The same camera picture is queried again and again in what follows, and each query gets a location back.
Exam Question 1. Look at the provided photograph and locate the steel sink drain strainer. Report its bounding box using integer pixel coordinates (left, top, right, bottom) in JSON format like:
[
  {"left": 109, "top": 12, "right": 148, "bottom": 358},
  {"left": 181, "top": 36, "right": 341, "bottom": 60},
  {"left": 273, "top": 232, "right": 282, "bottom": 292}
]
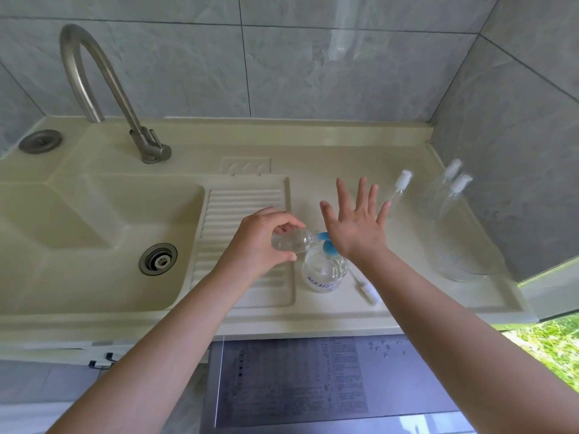
[{"left": 139, "top": 242, "right": 178, "bottom": 277}]

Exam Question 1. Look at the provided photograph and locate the clear hand sanitizer pump bottle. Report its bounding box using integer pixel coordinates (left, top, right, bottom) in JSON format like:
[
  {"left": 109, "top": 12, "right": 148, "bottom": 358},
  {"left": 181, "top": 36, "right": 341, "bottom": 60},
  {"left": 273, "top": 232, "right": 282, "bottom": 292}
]
[{"left": 302, "top": 231, "right": 348, "bottom": 294}]

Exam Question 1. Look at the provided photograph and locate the glass window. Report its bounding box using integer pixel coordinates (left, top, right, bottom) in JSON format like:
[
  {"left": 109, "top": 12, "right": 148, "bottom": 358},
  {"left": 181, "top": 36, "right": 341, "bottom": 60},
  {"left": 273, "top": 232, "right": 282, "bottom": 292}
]
[{"left": 495, "top": 255, "right": 579, "bottom": 394}]

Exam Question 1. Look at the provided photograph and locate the person's right forearm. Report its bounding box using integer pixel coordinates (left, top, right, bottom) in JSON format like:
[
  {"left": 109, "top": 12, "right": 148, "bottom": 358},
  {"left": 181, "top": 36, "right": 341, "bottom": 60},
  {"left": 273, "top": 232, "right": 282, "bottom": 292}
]
[{"left": 357, "top": 246, "right": 579, "bottom": 434}]

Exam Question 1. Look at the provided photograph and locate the round steel hole cover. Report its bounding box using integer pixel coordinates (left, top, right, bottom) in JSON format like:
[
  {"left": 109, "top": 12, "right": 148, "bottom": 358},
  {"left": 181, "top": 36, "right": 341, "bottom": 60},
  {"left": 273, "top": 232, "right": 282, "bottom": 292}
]
[{"left": 17, "top": 129, "right": 64, "bottom": 155}]

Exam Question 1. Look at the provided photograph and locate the curved steel faucet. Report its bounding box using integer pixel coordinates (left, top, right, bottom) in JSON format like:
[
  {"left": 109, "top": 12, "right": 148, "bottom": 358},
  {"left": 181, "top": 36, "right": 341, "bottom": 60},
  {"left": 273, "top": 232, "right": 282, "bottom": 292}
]
[{"left": 60, "top": 24, "right": 172, "bottom": 165}]

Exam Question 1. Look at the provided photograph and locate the person's left forearm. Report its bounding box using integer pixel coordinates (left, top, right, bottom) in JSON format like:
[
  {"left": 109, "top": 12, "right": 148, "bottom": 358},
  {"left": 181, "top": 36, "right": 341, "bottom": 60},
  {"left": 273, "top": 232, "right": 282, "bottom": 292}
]
[{"left": 47, "top": 266, "right": 252, "bottom": 434}]

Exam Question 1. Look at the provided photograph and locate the grey washing machine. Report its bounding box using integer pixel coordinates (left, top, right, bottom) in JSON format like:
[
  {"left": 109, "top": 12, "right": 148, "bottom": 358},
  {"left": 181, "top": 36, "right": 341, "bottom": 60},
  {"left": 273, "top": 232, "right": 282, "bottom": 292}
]
[{"left": 201, "top": 335, "right": 476, "bottom": 434}]

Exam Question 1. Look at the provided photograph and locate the white cabinet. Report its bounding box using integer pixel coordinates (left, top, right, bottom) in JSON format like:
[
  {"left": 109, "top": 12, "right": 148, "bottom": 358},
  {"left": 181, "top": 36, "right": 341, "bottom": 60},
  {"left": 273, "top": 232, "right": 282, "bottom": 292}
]
[{"left": 0, "top": 341, "right": 211, "bottom": 368}]

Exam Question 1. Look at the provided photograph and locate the cream sink with washboard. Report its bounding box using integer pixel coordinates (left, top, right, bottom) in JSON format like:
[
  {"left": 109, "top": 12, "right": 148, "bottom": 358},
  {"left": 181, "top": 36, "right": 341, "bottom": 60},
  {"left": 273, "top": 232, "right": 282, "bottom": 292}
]
[{"left": 0, "top": 116, "right": 539, "bottom": 365}]

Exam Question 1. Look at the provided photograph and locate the person's right hand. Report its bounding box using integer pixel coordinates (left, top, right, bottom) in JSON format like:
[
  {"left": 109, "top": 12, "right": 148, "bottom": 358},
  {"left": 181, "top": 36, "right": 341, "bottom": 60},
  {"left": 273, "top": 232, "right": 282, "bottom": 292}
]
[{"left": 320, "top": 177, "right": 392, "bottom": 263}]

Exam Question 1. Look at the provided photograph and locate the small clear bottle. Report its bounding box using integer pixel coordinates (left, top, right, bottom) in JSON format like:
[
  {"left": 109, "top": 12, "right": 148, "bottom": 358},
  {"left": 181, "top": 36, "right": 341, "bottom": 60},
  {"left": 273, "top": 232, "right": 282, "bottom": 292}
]
[
  {"left": 388, "top": 169, "right": 414, "bottom": 218},
  {"left": 420, "top": 175, "right": 453, "bottom": 218},
  {"left": 429, "top": 192, "right": 462, "bottom": 224},
  {"left": 271, "top": 228, "right": 320, "bottom": 254}
]

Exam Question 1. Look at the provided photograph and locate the person's left hand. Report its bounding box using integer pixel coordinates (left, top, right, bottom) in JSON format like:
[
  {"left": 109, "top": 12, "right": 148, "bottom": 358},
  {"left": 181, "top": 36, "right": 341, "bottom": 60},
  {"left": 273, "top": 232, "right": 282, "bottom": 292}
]
[{"left": 215, "top": 207, "right": 307, "bottom": 285}]

